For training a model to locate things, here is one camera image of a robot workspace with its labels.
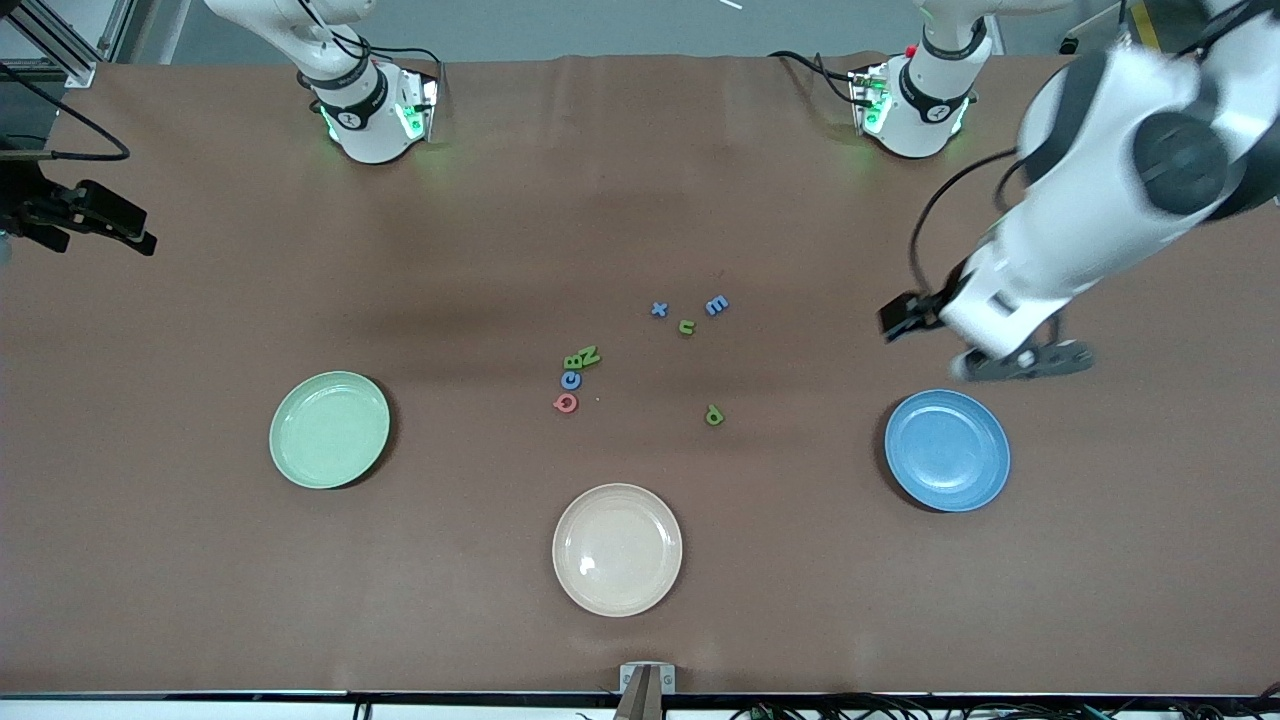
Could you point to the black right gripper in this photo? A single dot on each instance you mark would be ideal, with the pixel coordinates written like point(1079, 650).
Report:
point(28, 205)

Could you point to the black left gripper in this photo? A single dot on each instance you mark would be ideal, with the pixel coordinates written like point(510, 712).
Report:
point(938, 306)

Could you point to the blue letter m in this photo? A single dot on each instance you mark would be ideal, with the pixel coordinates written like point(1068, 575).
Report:
point(716, 305)

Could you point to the green letter p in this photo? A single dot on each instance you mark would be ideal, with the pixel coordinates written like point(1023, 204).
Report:
point(716, 418)

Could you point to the green letter N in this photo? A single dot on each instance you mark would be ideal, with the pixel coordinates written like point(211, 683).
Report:
point(589, 355)

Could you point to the red letter Q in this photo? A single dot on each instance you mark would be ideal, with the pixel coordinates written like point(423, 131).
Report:
point(557, 403)

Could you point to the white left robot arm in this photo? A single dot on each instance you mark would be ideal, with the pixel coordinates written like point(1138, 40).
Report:
point(1100, 160)

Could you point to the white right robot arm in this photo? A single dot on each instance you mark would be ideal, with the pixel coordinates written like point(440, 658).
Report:
point(370, 120)

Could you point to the right arm base connector plate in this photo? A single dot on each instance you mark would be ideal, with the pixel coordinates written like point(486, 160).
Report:
point(425, 100)

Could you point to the left arm base connector plate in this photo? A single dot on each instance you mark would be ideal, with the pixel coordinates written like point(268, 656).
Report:
point(862, 90)

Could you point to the blue plate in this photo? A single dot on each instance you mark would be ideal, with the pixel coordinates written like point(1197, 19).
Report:
point(947, 450)

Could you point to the brown table mat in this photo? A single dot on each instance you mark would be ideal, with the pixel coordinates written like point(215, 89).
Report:
point(640, 200)

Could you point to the white stand leg black caster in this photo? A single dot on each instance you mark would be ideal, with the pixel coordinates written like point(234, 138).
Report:
point(1070, 45)

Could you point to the green plate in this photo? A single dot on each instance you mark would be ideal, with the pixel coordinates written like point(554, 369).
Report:
point(330, 430)

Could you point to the beige plate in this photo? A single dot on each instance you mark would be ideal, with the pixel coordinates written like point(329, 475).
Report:
point(617, 550)

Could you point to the aluminium frame profile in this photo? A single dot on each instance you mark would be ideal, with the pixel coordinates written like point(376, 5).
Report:
point(75, 70)

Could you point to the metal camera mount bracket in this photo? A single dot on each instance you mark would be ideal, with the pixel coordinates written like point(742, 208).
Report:
point(647, 680)

